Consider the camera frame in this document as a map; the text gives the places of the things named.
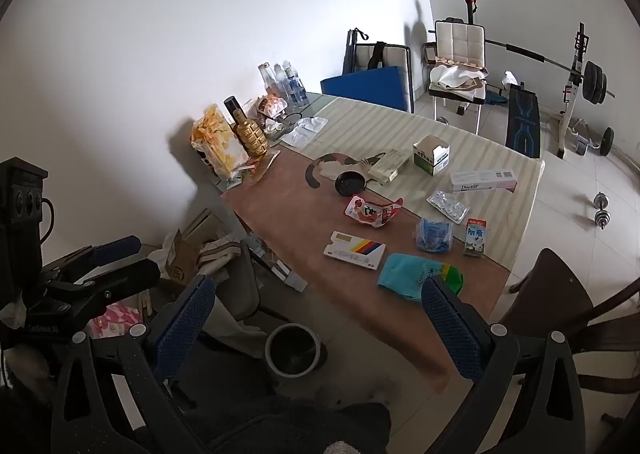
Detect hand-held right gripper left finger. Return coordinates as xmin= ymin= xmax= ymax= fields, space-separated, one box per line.
xmin=50 ymin=275 xmax=220 ymax=454

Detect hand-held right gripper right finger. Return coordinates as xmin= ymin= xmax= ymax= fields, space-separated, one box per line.
xmin=421 ymin=276 xmax=588 ymax=454

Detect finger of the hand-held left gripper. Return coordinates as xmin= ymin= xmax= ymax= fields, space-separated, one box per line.
xmin=46 ymin=258 xmax=162 ymax=308
xmin=42 ymin=235 xmax=144 ymax=281

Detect silver foil blister pack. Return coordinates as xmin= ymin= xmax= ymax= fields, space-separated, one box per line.
xmin=426 ymin=189 xmax=471 ymax=224

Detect red snack wrapper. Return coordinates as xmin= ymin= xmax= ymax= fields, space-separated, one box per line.
xmin=344 ymin=195 xmax=404 ymax=229

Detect person's left forearm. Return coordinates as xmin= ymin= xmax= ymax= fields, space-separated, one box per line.
xmin=0 ymin=345 xmax=57 ymax=391

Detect green plastic cup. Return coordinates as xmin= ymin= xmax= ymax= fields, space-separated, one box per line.
xmin=439 ymin=263 xmax=465 ymax=295

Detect open cardboard box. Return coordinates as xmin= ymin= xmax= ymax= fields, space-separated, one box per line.
xmin=164 ymin=206 xmax=236 ymax=286

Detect pink white patterned cloth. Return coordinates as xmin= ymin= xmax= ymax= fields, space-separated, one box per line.
xmin=89 ymin=301 xmax=144 ymax=340

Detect teal plastic packet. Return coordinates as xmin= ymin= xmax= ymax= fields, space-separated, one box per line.
xmin=376 ymin=253 xmax=442 ymax=304

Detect grey upholstered chair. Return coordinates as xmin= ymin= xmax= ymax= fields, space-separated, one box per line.
xmin=197 ymin=233 xmax=281 ymax=351

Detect small milk carton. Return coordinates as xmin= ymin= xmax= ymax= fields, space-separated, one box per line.
xmin=462 ymin=217 xmax=489 ymax=258

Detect blue crumpled plastic bag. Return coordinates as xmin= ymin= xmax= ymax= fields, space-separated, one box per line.
xmin=412 ymin=216 xmax=455 ymax=254

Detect silver boxes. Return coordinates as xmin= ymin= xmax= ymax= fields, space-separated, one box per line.
xmin=244 ymin=233 xmax=309 ymax=294

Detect dark brown wooden chair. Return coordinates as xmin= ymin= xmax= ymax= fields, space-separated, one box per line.
xmin=509 ymin=247 xmax=640 ymax=437

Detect grey round bin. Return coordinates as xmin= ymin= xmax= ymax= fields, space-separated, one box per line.
xmin=263 ymin=323 xmax=324 ymax=378

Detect white medicine box colour stripes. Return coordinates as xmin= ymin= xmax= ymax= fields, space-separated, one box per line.
xmin=323 ymin=230 xmax=387 ymax=271

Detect yellow chip bag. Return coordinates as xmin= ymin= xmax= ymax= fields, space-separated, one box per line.
xmin=191 ymin=104 xmax=251 ymax=180

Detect white toothpaste box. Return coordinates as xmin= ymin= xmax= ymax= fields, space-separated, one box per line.
xmin=449 ymin=169 xmax=518 ymax=194

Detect red yellow flat packet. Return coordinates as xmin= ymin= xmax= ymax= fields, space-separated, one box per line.
xmin=227 ymin=151 xmax=281 ymax=190

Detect white fluffy slipper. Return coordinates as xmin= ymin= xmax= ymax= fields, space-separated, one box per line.
xmin=320 ymin=439 xmax=362 ymax=454

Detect gold grenade shaped bottle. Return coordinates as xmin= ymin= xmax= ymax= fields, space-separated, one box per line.
xmin=223 ymin=95 xmax=270 ymax=158

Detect green white open box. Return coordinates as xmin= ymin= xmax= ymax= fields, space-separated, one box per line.
xmin=412 ymin=135 xmax=451 ymax=178

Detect beige rectangular box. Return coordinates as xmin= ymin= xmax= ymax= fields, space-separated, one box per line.
xmin=367 ymin=147 xmax=412 ymax=185

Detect black round dish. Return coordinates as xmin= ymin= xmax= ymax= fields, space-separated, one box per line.
xmin=333 ymin=171 xmax=370 ymax=198

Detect chrome dumbbell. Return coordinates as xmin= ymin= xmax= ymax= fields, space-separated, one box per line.
xmin=592 ymin=191 xmax=614 ymax=230

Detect calico cat shaped mat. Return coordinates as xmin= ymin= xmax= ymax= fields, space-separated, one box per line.
xmin=304 ymin=152 xmax=386 ymax=190

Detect brown white snack bag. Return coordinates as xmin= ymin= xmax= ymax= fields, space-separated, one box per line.
xmin=257 ymin=94 xmax=291 ymax=123

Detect clear plastic bag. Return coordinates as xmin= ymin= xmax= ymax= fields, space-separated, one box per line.
xmin=279 ymin=116 xmax=330 ymax=150

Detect clear glass bottle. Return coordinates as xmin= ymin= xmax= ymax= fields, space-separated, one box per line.
xmin=258 ymin=62 xmax=277 ymax=98

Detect black bench pad blue lines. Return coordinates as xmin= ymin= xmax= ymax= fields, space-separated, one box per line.
xmin=504 ymin=83 xmax=544 ymax=159

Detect black plate dumbbell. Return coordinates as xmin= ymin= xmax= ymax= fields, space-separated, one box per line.
xmin=570 ymin=126 xmax=616 ymax=158

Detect beige cloth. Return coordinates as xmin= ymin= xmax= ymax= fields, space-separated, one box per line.
xmin=429 ymin=56 xmax=489 ymax=101

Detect blue board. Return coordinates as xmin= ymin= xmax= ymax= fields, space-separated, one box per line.
xmin=319 ymin=65 xmax=409 ymax=112

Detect white weight bench rack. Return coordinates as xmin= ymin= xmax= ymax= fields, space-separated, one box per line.
xmin=542 ymin=21 xmax=592 ymax=160

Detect barbell with black plates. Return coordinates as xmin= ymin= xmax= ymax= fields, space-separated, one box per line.
xmin=482 ymin=36 xmax=617 ymax=106

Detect white padded chair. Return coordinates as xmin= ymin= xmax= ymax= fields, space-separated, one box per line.
xmin=424 ymin=18 xmax=489 ymax=136

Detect black folded stand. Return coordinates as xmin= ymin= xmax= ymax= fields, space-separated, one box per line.
xmin=342 ymin=26 xmax=369 ymax=76

